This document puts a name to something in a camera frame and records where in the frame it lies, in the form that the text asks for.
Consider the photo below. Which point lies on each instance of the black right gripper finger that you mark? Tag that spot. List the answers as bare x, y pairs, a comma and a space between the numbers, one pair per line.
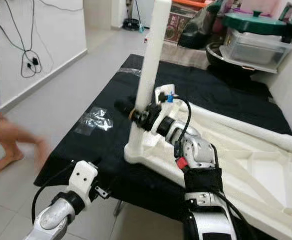
125, 109

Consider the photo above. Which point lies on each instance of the white plastic table leg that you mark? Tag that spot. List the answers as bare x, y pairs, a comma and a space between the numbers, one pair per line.
240, 127
153, 50

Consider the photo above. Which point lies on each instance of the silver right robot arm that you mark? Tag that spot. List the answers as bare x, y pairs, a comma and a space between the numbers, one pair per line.
198, 150

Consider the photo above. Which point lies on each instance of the white plastic children table top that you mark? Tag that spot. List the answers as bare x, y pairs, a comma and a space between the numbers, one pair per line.
255, 175

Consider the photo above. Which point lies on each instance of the grey metal table leg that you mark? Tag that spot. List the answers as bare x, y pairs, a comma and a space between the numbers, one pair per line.
119, 208

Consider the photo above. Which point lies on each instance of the clear tape piece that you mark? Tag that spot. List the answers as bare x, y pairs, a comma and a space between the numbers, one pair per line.
93, 120
128, 71

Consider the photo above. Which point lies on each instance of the beige cloth covered bench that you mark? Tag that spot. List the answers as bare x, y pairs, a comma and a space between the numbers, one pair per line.
185, 55

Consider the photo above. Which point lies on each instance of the black round floor device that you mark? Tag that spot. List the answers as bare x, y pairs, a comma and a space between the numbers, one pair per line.
132, 24

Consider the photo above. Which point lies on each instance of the red printed box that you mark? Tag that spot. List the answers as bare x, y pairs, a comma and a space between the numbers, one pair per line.
178, 27

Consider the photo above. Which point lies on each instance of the white appliance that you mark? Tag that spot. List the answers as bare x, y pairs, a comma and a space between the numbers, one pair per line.
143, 12

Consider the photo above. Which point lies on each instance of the black bag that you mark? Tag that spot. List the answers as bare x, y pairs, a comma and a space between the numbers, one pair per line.
205, 27

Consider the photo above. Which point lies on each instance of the person in dark shorts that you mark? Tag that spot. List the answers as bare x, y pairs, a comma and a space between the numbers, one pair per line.
11, 130

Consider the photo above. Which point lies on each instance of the orange lid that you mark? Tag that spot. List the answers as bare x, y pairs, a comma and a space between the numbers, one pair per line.
190, 4

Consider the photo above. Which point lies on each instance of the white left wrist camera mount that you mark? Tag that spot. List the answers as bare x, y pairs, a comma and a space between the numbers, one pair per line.
83, 179

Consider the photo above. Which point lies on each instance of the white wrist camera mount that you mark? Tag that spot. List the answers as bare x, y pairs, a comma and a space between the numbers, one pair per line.
163, 91
83, 179

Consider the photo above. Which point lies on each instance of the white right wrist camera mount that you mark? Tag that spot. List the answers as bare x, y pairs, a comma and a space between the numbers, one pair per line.
163, 91

